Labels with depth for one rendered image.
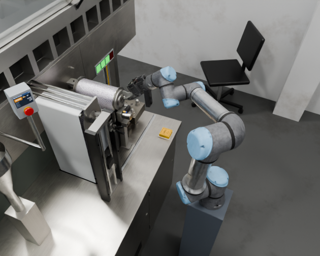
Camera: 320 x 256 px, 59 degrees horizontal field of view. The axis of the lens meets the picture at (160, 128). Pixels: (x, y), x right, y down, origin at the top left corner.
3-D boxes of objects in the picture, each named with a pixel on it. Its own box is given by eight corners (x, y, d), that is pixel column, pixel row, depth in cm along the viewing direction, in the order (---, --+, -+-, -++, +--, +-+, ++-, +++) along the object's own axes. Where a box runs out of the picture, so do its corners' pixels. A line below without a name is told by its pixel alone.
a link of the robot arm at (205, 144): (208, 200, 144) (238, 138, 101) (182, 210, 140) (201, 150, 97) (198, 180, 150) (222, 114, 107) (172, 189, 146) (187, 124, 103)
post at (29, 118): (43, 150, 111) (27, 114, 97) (40, 149, 112) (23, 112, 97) (45, 148, 112) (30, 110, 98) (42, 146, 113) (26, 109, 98)
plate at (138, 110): (135, 124, 184) (134, 118, 180) (82, 108, 194) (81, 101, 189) (145, 109, 194) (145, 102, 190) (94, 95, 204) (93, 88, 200)
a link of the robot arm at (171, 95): (188, 102, 135) (182, 80, 135) (167, 107, 132) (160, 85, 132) (183, 104, 143) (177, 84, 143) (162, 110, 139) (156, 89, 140)
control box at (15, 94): (22, 122, 94) (11, 99, 87) (13, 112, 97) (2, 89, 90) (41, 113, 97) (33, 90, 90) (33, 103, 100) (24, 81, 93)
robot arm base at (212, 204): (228, 192, 158) (231, 182, 151) (220, 214, 149) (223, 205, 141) (202, 182, 163) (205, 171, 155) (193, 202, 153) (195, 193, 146)
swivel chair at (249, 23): (247, 97, 358) (270, 23, 288) (237, 129, 318) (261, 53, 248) (200, 85, 374) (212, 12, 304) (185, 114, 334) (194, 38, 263)
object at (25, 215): (40, 253, 133) (-10, 188, 92) (17, 242, 137) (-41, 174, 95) (58, 227, 142) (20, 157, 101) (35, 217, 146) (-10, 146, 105)
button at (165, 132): (168, 139, 185) (168, 136, 183) (158, 136, 187) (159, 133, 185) (172, 132, 189) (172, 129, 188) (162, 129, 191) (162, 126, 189)
